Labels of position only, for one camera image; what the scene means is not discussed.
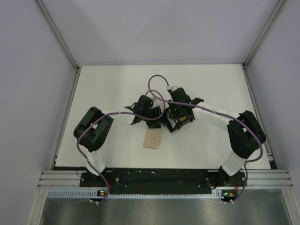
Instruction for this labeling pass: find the right aluminium corner post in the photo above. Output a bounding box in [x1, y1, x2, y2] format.
[242, 0, 288, 69]

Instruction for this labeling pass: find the left aluminium corner post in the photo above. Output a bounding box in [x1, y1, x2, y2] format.
[34, 0, 80, 71]

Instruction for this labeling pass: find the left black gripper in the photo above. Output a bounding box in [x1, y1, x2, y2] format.
[142, 105, 167, 128]

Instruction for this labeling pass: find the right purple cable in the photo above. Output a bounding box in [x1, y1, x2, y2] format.
[148, 74, 264, 203]

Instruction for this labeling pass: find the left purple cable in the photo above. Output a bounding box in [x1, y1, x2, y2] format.
[77, 90, 166, 204]

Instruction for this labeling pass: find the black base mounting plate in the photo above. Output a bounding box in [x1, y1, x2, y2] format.
[79, 168, 246, 195]

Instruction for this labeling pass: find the beige card stack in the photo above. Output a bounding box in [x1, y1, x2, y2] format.
[143, 128, 162, 150]

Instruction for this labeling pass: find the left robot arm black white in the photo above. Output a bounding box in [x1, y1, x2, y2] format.
[73, 95, 165, 186]

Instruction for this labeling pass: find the aluminium frame rail front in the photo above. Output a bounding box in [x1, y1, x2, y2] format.
[38, 169, 293, 189]

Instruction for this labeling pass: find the aluminium corner post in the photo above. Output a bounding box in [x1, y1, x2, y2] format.
[34, 0, 80, 71]
[242, 0, 288, 69]

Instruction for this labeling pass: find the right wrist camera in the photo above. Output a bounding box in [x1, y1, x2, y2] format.
[167, 85, 178, 93]

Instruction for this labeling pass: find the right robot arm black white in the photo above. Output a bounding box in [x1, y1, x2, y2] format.
[167, 87, 266, 187]

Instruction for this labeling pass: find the black card holder box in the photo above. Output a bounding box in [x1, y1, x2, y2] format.
[161, 108, 195, 133]

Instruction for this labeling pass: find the grey slotted cable duct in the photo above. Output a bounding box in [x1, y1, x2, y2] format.
[47, 189, 225, 199]

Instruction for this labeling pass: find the purple cable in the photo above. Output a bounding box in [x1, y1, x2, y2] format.
[77, 90, 166, 204]
[148, 74, 264, 203]

